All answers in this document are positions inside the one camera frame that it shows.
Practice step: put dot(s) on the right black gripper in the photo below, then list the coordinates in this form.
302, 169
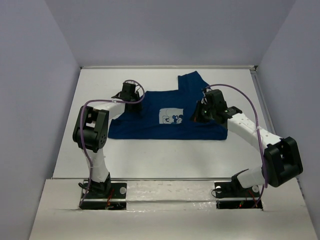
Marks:
196, 116

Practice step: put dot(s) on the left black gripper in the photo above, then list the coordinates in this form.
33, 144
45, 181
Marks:
133, 106

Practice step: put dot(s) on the blue printed t shirt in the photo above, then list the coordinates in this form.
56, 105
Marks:
166, 115

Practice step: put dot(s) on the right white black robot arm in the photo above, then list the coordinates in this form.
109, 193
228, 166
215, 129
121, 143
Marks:
281, 160

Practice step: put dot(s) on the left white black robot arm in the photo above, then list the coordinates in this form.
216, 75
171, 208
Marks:
91, 132

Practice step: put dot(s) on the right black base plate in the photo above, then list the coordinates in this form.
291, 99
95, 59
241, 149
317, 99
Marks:
228, 199

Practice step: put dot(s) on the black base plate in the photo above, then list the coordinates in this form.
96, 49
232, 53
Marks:
228, 199
114, 201

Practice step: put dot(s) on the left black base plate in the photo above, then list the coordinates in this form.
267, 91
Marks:
114, 201

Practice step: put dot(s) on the metal rail strip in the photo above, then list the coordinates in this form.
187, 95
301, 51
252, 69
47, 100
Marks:
153, 178

